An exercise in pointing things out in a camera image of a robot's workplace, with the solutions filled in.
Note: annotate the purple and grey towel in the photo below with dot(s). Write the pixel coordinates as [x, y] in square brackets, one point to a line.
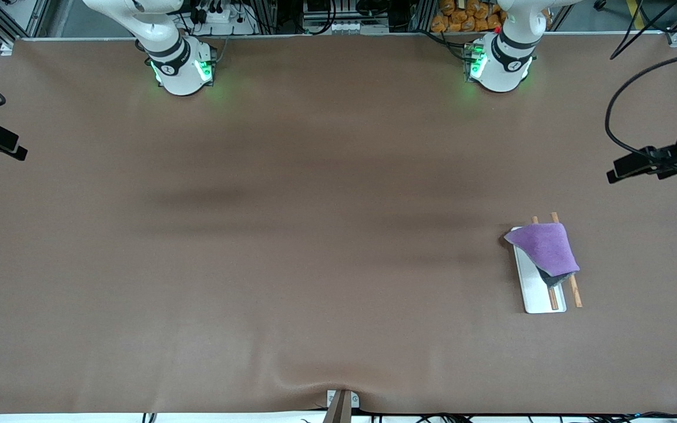
[544, 247]

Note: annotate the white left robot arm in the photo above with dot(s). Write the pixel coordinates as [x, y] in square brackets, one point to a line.
[500, 64]

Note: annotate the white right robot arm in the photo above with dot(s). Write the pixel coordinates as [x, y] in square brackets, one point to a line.
[180, 64]

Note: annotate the white rack with wooden rods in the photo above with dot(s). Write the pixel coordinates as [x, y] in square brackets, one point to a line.
[532, 294]

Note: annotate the brown table mat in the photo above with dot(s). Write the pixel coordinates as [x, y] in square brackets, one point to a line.
[197, 264]

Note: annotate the white power strip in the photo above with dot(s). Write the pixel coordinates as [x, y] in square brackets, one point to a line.
[218, 16]
[347, 26]

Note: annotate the orange snack packets pile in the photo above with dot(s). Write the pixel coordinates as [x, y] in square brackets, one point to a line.
[462, 14]

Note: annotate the white metal bracket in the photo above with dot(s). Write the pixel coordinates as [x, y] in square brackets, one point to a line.
[355, 400]

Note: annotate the brown camera post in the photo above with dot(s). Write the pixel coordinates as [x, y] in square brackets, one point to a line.
[338, 411]

